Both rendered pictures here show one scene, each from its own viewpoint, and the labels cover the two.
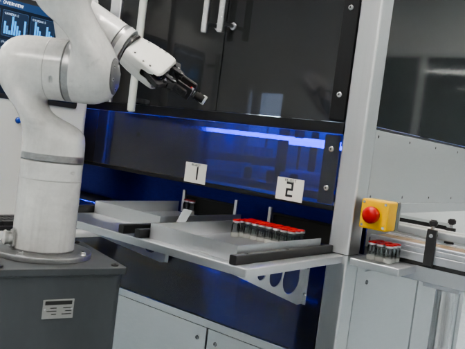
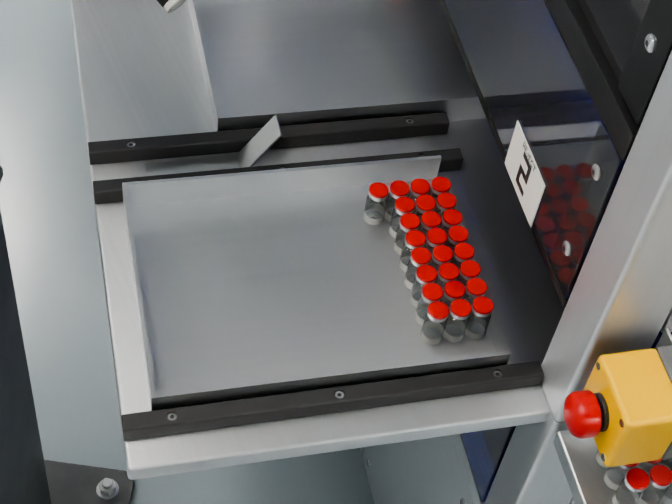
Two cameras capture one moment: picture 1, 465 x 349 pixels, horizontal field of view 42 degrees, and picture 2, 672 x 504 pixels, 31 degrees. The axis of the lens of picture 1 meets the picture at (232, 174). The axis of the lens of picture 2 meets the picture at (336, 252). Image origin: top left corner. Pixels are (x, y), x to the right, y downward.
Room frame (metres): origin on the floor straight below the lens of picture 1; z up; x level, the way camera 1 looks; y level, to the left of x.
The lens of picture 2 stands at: (0.86, -0.46, 1.86)
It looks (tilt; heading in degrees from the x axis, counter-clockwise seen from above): 51 degrees down; 33
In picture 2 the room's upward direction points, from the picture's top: 9 degrees clockwise
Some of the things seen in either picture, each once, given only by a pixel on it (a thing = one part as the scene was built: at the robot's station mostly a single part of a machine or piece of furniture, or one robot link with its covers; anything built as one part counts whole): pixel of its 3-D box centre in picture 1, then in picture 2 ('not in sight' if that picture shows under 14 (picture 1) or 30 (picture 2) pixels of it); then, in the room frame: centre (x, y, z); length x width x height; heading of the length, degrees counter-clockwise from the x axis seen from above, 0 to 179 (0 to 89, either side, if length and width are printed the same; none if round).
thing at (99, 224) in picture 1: (196, 235); (312, 165); (1.61, 0.08, 0.87); 0.70 x 0.48 x 0.02; 52
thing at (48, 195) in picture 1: (47, 207); not in sight; (1.21, 0.36, 0.95); 0.19 x 0.19 x 0.18
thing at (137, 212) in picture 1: (169, 213); (343, 39); (1.77, 0.17, 0.90); 0.34 x 0.26 x 0.04; 142
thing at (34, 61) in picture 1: (42, 97); not in sight; (1.21, 0.39, 1.16); 0.19 x 0.12 x 0.24; 88
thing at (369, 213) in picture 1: (371, 215); (588, 413); (1.46, -0.34, 0.99); 0.04 x 0.04 x 0.04; 52
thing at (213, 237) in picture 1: (238, 238); (307, 276); (1.47, -0.03, 0.90); 0.34 x 0.26 x 0.04; 142
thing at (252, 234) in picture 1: (264, 233); (415, 260); (1.56, -0.10, 0.90); 0.18 x 0.02 x 0.05; 52
